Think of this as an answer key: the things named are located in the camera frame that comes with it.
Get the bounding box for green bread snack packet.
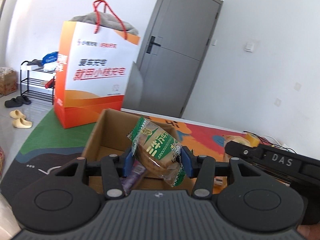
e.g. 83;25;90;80
128;117;185;187

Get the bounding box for blue bag on rack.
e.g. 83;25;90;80
42;51;58;66

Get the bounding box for purple snack packet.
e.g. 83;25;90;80
120;160;146;196

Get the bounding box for grey door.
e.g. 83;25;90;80
123;0;222;118

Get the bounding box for person right hand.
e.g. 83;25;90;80
297;224;320;240

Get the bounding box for white wall switch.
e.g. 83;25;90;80
245;42;255;53

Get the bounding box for yellow slipper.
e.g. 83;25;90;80
12;118;33;129
9;109;26;119

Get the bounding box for yellow slipper far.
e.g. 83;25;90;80
9;109;26;119

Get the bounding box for colourful table mat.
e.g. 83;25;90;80
1;111;244;202

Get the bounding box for yellow tape roll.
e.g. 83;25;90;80
245;133;261;147

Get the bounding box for brown carton by wall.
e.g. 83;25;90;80
0;67;17;95

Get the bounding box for grey blanket in bag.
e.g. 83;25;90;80
71;12;139;36

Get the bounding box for brown cardboard box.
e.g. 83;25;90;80
81;108;227;196

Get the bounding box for black slipper pair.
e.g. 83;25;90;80
4;95;31;108

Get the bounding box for black shoe rack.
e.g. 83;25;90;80
20;60;56;105

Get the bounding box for yellow slipper near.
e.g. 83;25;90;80
12;118;33;129

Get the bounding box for black cables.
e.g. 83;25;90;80
242;130;298;155

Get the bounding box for orange white paper bag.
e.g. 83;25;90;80
54;21;140;128

